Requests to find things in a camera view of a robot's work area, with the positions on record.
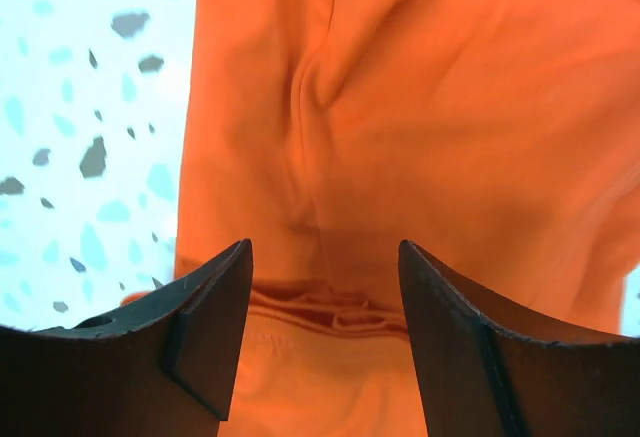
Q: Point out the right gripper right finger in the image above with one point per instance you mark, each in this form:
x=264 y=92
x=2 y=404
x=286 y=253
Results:
x=488 y=366

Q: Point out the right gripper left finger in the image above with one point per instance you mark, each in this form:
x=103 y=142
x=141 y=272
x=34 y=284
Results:
x=163 y=365

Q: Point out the orange t shirt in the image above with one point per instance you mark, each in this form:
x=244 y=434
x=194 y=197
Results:
x=500 y=135

